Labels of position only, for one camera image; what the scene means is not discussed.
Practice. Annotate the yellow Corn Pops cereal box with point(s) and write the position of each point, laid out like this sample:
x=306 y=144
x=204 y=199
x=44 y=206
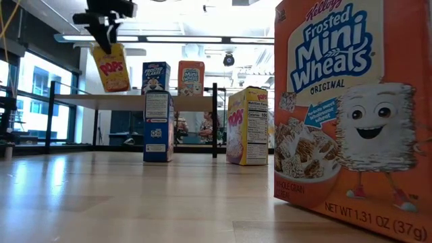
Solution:
x=246 y=135
x=113 y=74

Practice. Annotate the blue Frosted Flakes cereal box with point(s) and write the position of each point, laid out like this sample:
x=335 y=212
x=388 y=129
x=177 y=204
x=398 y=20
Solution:
x=155 y=76
x=158 y=128

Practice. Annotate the orange Mini Wheats cereal box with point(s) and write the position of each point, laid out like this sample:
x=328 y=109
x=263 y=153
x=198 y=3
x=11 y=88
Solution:
x=191 y=77
x=337 y=135

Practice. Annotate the long ceiling light fixture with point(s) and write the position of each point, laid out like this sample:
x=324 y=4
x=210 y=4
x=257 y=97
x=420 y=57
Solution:
x=182 y=38

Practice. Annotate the dark blue cabinet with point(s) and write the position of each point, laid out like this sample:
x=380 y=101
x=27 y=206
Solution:
x=121 y=128

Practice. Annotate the black round ceiling device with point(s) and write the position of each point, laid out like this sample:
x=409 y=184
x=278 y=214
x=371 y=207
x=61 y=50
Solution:
x=228 y=59

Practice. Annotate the person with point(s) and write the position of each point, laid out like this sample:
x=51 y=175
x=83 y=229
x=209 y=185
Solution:
x=180 y=126
x=206 y=127

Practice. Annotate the black workshop cart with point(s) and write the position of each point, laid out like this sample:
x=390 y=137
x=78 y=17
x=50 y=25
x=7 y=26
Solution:
x=6 y=104

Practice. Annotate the small white cup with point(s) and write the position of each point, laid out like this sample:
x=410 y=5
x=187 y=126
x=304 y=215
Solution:
x=8 y=153

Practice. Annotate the wooden shelf with black frame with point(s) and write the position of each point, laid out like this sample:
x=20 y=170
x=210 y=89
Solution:
x=118 y=103

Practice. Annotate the black framed window wall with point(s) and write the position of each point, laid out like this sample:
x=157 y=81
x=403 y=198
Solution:
x=44 y=84

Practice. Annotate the black metal rig frame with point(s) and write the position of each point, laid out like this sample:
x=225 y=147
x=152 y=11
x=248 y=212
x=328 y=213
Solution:
x=67 y=148

